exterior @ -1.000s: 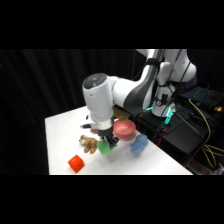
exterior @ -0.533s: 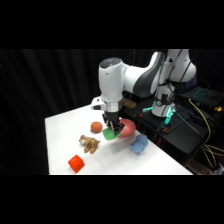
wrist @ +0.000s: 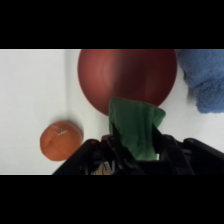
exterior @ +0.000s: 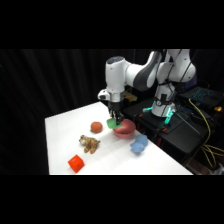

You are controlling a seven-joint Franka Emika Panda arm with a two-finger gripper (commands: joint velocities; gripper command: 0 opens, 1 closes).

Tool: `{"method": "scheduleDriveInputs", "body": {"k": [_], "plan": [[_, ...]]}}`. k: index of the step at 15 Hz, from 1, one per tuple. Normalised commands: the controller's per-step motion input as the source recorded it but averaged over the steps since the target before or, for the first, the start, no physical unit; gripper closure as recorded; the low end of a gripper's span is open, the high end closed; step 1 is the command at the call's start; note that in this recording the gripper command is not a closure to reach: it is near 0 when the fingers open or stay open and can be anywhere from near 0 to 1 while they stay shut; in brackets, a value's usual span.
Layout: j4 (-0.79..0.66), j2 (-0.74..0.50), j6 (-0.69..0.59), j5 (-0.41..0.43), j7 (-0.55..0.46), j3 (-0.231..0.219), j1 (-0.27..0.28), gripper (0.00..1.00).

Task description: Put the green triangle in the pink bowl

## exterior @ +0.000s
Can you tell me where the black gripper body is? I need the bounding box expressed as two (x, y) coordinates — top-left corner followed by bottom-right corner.
(107, 100), (124, 118)

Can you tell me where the blue plush toy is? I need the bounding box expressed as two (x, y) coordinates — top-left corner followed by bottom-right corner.
(129, 134), (149, 155)

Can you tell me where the pink bowl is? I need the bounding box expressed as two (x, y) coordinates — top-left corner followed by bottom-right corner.
(112, 118), (137, 140)

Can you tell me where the green triangle block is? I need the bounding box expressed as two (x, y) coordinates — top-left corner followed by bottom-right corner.
(106, 117), (121, 131)

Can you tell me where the red cube block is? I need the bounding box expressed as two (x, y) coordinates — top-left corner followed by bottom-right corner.
(67, 154), (85, 174)

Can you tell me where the black curtain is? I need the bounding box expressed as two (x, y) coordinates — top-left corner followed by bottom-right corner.
(0, 49), (224, 176)

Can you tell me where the orange round toy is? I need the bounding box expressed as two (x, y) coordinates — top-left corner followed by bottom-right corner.
(90, 121), (104, 134)

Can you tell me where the yellow cable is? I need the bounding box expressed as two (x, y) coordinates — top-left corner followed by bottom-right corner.
(188, 98), (224, 169)

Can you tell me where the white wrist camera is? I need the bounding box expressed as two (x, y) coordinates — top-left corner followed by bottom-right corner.
(97, 89), (110, 101)

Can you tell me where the black laptop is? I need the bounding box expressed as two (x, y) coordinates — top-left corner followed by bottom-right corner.
(177, 85), (224, 108)

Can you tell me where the plush tiger toy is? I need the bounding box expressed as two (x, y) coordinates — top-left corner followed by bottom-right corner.
(78, 134), (102, 155)

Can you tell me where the black robot stand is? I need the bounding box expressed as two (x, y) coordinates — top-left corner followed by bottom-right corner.
(122, 97), (224, 167)

